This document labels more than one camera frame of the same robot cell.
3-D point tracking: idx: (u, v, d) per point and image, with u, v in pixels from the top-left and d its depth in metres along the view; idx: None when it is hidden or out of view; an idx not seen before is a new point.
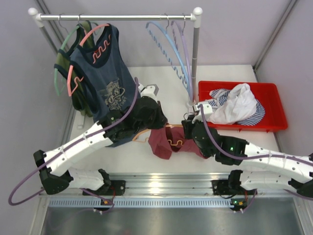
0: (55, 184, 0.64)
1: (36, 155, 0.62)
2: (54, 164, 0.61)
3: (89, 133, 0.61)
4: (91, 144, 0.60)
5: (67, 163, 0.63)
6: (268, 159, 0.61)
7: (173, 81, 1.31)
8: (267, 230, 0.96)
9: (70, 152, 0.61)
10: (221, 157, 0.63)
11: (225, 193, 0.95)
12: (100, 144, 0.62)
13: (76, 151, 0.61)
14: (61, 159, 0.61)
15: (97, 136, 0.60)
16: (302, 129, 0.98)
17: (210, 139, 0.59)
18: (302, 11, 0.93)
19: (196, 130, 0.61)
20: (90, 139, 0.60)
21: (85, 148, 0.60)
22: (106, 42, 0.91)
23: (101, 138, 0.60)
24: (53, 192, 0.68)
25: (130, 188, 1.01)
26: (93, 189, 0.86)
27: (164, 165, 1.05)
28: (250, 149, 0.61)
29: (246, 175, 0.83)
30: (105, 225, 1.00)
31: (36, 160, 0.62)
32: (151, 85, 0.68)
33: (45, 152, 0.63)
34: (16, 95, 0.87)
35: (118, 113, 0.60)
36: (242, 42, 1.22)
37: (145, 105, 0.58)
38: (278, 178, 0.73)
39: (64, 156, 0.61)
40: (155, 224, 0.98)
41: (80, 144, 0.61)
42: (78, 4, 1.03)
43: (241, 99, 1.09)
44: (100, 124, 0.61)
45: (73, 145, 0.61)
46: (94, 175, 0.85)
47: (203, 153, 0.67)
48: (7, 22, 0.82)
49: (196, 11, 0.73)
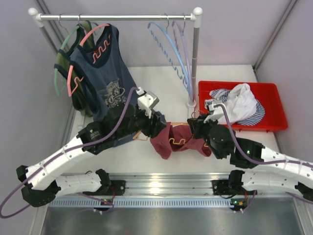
0: (40, 198, 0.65)
1: (19, 171, 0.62)
2: (34, 179, 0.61)
3: (68, 147, 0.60)
4: (70, 158, 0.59)
5: (49, 178, 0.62)
6: (284, 165, 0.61)
7: (173, 81, 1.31)
8: (267, 230, 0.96)
9: (50, 168, 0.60)
10: (237, 160, 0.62)
11: (225, 193, 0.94)
12: (79, 157, 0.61)
13: (56, 165, 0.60)
14: (42, 175, 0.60)
15: (76, 150, 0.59)
16: (302, 129, 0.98)
17: (227, 141, 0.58)
18: (302, 11, 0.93)
19: (214, 132, 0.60)
20: (69, 153, 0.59)
21: (65, 162, 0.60)
22: (106, 42, 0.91)
23: (81, 152, 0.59)
24: (39, 204, 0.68)
25: (130, 188, 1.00)
26: (91, 191, 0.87)
27: (164, 165, 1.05)
28: (266, 153, 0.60)
29: (248, 176, 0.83)
30: (105, 225, 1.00)
31: (18, 176, 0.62)
32: (152, 98, 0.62)
33: (27, 167, 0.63)
34: (17, 95, 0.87)
35: (96, 124, 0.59)
36: (242, 42, 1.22)
37: (118, 115, 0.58)
38: (283, 182, 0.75)
39: (45, 171, 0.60)
40: (155, 224, 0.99)
41: (60, 158, 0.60)
42: (78, 4, 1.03)
43: (241, 99, 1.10)
44: (78, 137, 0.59)
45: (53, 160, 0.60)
46: (89, 177, 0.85)
47: (216, 156, 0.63)
48: (7, 22, 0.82)
49: (197, 11, 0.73)
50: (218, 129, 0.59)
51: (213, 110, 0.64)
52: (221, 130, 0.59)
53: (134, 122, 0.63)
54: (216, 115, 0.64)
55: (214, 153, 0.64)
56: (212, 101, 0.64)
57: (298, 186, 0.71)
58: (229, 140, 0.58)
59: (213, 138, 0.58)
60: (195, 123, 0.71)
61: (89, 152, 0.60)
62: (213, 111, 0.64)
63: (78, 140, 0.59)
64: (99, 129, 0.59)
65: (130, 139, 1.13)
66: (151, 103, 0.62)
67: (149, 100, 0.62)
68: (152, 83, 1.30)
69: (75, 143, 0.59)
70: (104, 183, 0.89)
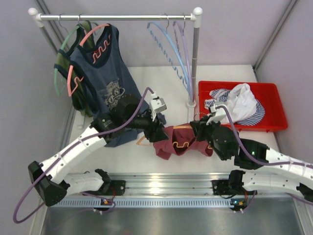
0: (55, 192, 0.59)
1: (33, 166, 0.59)
2: (54, 171, 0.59)
3: (84, 136, 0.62)
4: (87, 146, 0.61)
5: (66, 169, 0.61)
6: (288, 166, 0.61)
7: (173, 81, 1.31)
8: (267, 230, 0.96)
9: (69, 156, 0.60)
10: (242, 161, 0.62)
11: (225, 193, 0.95)
12: (96, 146, 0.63)
13: (74, 153, 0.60)
14: (60, 165, 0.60)
15: (93, 138, 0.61)
16: (302, 130, 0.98)
17: (231, 142, 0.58)
18: (302, 11, 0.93)
19: (216, 133, 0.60)
20: (86, 141, 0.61)
21: (83, 151, 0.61)
22: (106, 42, 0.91)
23: (97, 139, 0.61)
24: (53, 203, 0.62)
25: (130, 188, 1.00)
26: (94, 189, 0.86)
27: (164, 166, 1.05)
28: (271, 155, 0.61)
29: (248, 176, 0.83)
30: (105, 225, 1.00)
31: (32, 172, 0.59)
32: (160, 105, 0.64)
33: (41, 162, 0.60)
34: (16, 95, 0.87)
35: (106, 115, 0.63)
36: (242, 42, 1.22)
37: (128, 103, 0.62)
38: (285, 182, 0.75)
39: (63, 161, 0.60)
40: (155, 224, 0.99)
41: (77, 147, 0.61)
42: (78, 4, 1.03)
43: (241, 99, 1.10)
44: (92, 127, 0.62)
45: (70, 150, 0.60)
46: (91, 175, 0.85)
47: (220, 157, 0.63)
48: (7, 21, 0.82)
49: (196, 11, 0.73)
50: (221, 130, 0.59)
51: (215, 111, 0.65)
52: (225, 132, 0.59)
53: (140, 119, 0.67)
54: (217, 116, 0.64)
55: (219, 155, 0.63)
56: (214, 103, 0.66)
57: (300, 187, 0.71)
58: (232, 141, 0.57)
59: (216, 140, 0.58)
60: (198, 125, 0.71)
61: (103, 139, 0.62)
62: (216, 112, 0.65)
63: (94, 129, 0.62)
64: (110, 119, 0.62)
65: (130, 139, 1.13)
66: (158, 107, 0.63)
67: (158, 105, 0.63)
68: (152, 83, 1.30)
69: (90, 132, 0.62)
70: (105, 181, 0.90)
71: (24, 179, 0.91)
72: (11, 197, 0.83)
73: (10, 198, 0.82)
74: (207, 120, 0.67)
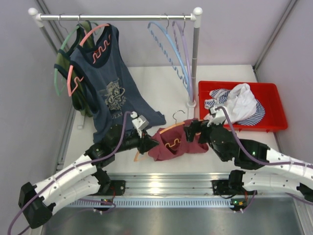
0: (44, 215, 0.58)
1: (26, 187, 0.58)
2: (46, 193, 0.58)
3: (78, 162, 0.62)
4: (80, 172, 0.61)
5: (58, 193, 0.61)
6: (289, 167, 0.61)
7: (173, 81, 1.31)
8: (266, 230, 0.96)
9: (62, 180, 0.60)
10: (241, 162, 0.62)
11: (225, 193, 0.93)
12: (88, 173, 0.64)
13: (68, 178, 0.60)
14: (54, 188, 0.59)
15: (86, 165, 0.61)
16: (301, 129, 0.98)
17: (228, 143, 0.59)
18: (302, 11, 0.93)
19: (213, 134, 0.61)
20: (79, 168, 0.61)
21: (76, 176, 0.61)
22: (106, 42, 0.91)
23: (90, 166, 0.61)
24: (38, 225, 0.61)
25: (130, 188, 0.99)
26: (92, 192, 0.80)
27: (165, 166, 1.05)
28: (271, 155, 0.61)
29: (249, 176, 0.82)
30: (105, 225, 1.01)
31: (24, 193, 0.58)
32: (141, 121, 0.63)
33: (35, 183, 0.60)
34: (17, 96, 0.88)
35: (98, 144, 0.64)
36: (242, 42, 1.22)
37: (113, 136, 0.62)
38: (285, 183, 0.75)
39: (55, 185, 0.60)
40: (155, 224, 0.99)
41: (71, 173, 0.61)
42: (78, 4, 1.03)
43: (241, 99, 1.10)
44: (86, 154, 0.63)
45: (64, 174, 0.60)
46: (85, 181, 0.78)
47: (222, 159, 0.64)
48: (7, 21, 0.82)
49: (196, 11, 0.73)
50: (218, 132, 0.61)
51: (214, 113, 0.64)
52: (222, 133, 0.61)
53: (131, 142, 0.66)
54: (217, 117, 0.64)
55: (220, 156, 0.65)
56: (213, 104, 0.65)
57: (300, 187, 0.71)
58: (230, 142, 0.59)
59: (214, 140, 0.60)
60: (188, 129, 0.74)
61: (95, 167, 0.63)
62: (215, 113, 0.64)
63: (87, 156, 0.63)
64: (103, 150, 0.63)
65: None
66: (143, 125, 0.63)
67: (140, 123, 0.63)
68: (152, 83, 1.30)
69: (84, 159, 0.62)
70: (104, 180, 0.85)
71: (24, 179, 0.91)
72: (11, 197, 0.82)
73: (10, 198, 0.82)
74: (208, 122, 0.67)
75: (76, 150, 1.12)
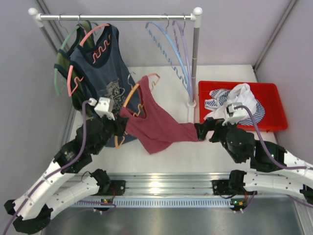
0: (35, 224, 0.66)
1: (7, 205, 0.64)
2: (23, 210, 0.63)
3: (48, 174, 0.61)
4: (52, 183, 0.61)
5: (38, 206, 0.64)
6: (304, 171, 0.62)
7: (173, 81, 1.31)
8: (266, 230, 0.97)
9: (35, 196, 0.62)
10: (257, 164, 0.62)
11: (225, 193, 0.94)
12: (62, 179, 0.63)
13: (40, 192, 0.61)
14: (29, 204, 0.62)
15: (56, 175, 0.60)
16: (302, 130, 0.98)
17: (246, 145, 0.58)
18: (302, 11, 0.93)
19: (231, 135, 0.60)
20: (50, 179, 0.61)
21: (48, 188, 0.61)
22: (106, 42, 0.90)
23: (61, 175, 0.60)
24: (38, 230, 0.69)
25: (130, 188, 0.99)
26: (92, 192, 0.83)
27: (165, 165, 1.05)
28: (288, 159, 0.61)
29: (251, 176, 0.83)
30: (105, 225, 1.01)
31: (7, 210, 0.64)
32: (105, 102, 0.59)
33: (14, 200, 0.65)
34: (17, 96, 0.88)
35: (70, 145, 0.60)
36: (242, 42, 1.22)
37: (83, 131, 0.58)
38: (288, 185, 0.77)
39: (31, 201, 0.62)
40: (155, 224, 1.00)
41: (42, 186, 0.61)
42: (78, 4, 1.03)
43: (241, 99, 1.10)
44: (55, 161, 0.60)
45: (37, 189, 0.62)
46: (83, 184, 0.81)
47: (235, 160, 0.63)
48: (7, 22, 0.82)
49: (196, 11, 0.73)
50: (235, 133, 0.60)
51: (233, 112, 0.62)
52: (239, 134, 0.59)
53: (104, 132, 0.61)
54: (236, 116, 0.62)
55: (234, 158, 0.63)
56: (233, 103, 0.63)
57: (304, 191, 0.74)
58: (248, 144, 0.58)
59: (231, 142, 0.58)
60: (202, 125, 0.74)
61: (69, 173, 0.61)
62: (234, 113, 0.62)
63: (56, 164, 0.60)
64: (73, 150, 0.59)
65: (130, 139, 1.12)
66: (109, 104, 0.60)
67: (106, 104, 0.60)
68: (152, 83, 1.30)
69: (55, 168, 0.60)
70: (106, 181, 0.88)
71: (24, 179, 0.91)
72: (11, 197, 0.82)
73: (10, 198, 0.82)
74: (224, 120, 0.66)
75: None
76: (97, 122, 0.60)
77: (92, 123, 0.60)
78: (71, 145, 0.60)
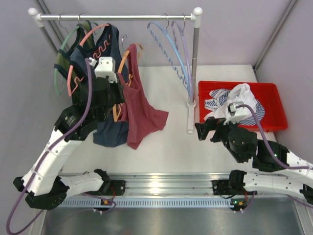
0: (52, 199, 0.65)
1: (16, 183, 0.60)
2: (33, 186, 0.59)
3: (51, 143, 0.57)
4: (57, 153, 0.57)
5: (47, 179, 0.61)
6: (306, 172, 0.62)
7: (173, 81, 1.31)
8: (266, 230, 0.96)
9: (43, 169, 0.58)
10: (261, 164, 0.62)
11: (225, 193, 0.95)
12: (67, 149, 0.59)
13: (47, 164, 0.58)
14: (38, 179, 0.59)
15: (59, 144, 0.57)
16: (302, 129, 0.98)
17: (248, 145, 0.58)
18: (302, 11, 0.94)
19: (234, 135, 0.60)
20: (55, 149, 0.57)
21: (55, 159, 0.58)
22: (106, 42, 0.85)
23: (64, 144, 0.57)
24: (54, 206, 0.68)
25: (130, 188, 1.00)
26: (94, 189, 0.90)
27: (166, 165, 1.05)
28: (291, 158, 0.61)
29: (251, 176, 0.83)
30: (105, 225, 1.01)
31: (17, 188, 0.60)
32: (108, 60, 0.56)
33: (22, 177, 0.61)
34: (17, 96, 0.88)
35: (72, 108, 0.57)
36: (241, 42, 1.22)
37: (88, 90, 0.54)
38: (288, 185, 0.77)
39: (39, 176, 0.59)
40: (155, 224, 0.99)
41: (49, 157, 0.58)
42: (78, 4, 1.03)
43: (241, 99, 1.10)
44: (57, 129, 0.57)
45: (43, 161, 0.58)
46: (91, 176, 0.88)
47: (237, 159, 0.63)
48: (7, 21, 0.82)
49: (196, 11, 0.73)
50: (238, 132, 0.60)
51: (234, 111, 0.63)
52: (242, 133, 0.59)
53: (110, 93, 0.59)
54: (237, 116, 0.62)
55: (235, 157, 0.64)
56: (234, 102, 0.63)
57: (304, 190, 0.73)
58: (250, 143, 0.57)
59: (233, 142, 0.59)
60: (202, 125, 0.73)
61: (74, 140, 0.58)
62: (235, 112, 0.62)
63: (58, 131, 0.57)
64: (75, 114, 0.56)
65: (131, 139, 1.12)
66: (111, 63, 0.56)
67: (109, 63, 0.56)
68: (152, 83, 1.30)
69: (58, 135, 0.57)
70: (106, 180, 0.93)
71: None
72: (11, 197, 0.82)
73: (10, 198, 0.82)
74: (225, 120, 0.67)
75: (76, 150, 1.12)
76: (102, 81, 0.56)
77: (97, 80, 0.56)
78: (72, 110, 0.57)
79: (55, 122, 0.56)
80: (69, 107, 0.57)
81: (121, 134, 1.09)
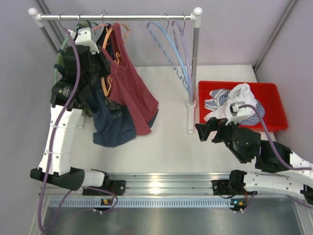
0: (75, 177, 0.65)
1: (33, 173, 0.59)
2: (55, 166, 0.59)
3: (55, 120, 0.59)
4: (66, 126, 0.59)
5: (65, 156, 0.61)
6: (309, 173, 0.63)
7: (173, 81, 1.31)
8: (267, 230, 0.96)
9: (57, 147, 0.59)
10: (264, 165, 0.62)
11: (225, 193, 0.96)
12: (73, 120, 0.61)
13: (60, 139, 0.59)
14: (56, 157, 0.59)
15: (64, 116, 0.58)
16: (302, 130, 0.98)
17: (253, 145, 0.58)
18: (302, 11, 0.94)
19: (237, 135, 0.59)
20: (62, 123, 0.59)
21: (65, 132, 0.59)
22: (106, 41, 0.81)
23: (70, 113, 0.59)
24: (77, 188, 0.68)
25: (130, 188, 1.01)
26: (98, 185, 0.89)
27: (166, 165, 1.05)
28: (294, 159, 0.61)
29: (251, 176, 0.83)
30: (105, 225, 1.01)
31: (38, 177, 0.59)
32: (85, 31, 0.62)
33: (39, 166, 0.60)
34: (17, 96, 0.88)
35: (59, 82, 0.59)
36: (242, 43, 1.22)
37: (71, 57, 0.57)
38: (288, 185, 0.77)
39: (56, 153, 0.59)
40: (155, 224, 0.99)
41: (58, 133, 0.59)
42: (78, 4, 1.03)
43: (241, 99, 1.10)
44: (55, 105, 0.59)
45: (55, 139, 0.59)
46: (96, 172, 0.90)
47: (240, 160, 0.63)
48: (7, 22, 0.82)
49: (196, 11, 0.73)
50: (241, 132, 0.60)
51: (237, 111, 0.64)
52: (245, 134, 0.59)
53: (91, 59, 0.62)
54: (241, 116, 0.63)
55: (239, 158, 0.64)
56: (236, 102, 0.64)
57: (304, 191, 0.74)
58: (254, 144, 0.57)
59: (237, 142, 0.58)
60: (204, 127, 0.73)
61: (76, 108, 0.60)
62: (238, 112, 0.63)
63: (58, 106, 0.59)
64: (66, 85, 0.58)
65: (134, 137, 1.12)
66: (89, 34, 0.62)
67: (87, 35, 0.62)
68: (152, 83, 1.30)
69: (60, 109, 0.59)
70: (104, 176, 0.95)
71: (24, 179, 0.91)
72: (11, 197, 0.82)
73: (11, 198, 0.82)
74: (228, 120, 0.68)
75: (76, 150, 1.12)
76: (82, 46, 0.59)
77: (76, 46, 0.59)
78: (61, 83, 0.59)
79: (51, 98, 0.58)
80: (57, 82, 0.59)
81: (121, 134, 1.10)
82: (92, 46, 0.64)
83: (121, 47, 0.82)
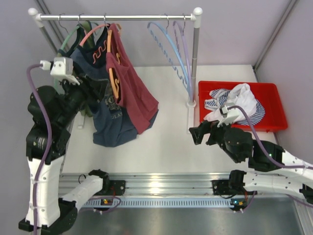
0: (66, 218, 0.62)
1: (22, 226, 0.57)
2: (42, 220, 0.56)
3: (34, 174, 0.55)
4: (47, 178, 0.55)
5: (52, 206, 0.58)
6: (302, 171, 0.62)
7: (173, 81, 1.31)
8: (266, 230, 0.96)
9: (42, 201, 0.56)
10: (256, 164, 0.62)
11: (225, 193, 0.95)
12: (54, 169, 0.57)
13: (43, 193, 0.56)
14: (42, 212, 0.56)
15: (42, 170, 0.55)
16: (302, 129, 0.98)
17: (243, 144, 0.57)
18: (302, 11, 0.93)
19: (228, 135, 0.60)
20: (42, 177, 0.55)
21: (47, 185, 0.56)
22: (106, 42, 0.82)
23: (49, 166, 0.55)
24: (71, 225, 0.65)
25: (130, 188, 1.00)
26: (98, 190, 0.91)
27: (165, 165, 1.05)
28: (286, 158, 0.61)
29: (250, 176, 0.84)
30: (105, 225, 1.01)
31: (28, 229, 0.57)
32: (59, 62, 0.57)
33: (26, 220, 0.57)
34: (17, 95, 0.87)
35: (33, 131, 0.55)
36: (242, 42, 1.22)
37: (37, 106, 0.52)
38: (288, 185, 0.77)
39: (41, 207, 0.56)
40: (155, 224, 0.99)
41: (40, 187, 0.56)
42: (78, 4, 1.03)
43: (241, 99, 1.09)
44: (32, 157, 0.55)
45: (37, 194, 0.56)
46: (89, 180, 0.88)
47: (235, 160, 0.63)
48: (6, 21, 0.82)
49: (196, 11, 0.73)
50: (232, 132, 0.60)
51: (227, 112, 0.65)
52: (235, 135, 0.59)
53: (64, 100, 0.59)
54: (231, 117, 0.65)
55: (233, 158, 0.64)
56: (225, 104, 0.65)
57: (304, 190, 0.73)
58: (245, 143, 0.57)
59: (228, 141, 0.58)
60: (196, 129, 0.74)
61: (55, 158, 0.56)
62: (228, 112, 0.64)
63: (35, 159, 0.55)
64: (41, 135, 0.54)
65: (134, 137, 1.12)
66: (64, 67, 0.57)
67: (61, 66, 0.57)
68: (152, 82, 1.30)
69: (37, 162, 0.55)
70: (103, 176, 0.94)
71: (24, 179, 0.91)
72: (11, 197, 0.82)
73: (10, 198, 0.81)
74: (218, 122, 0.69)
75: (76, 150, 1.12)
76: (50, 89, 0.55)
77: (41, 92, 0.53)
78: (35, 132, 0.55)
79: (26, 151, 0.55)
80: (32, 131, 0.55)
81: (122, 134, 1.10)
82: (68, 77, 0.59)
83: (120, 48, 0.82)
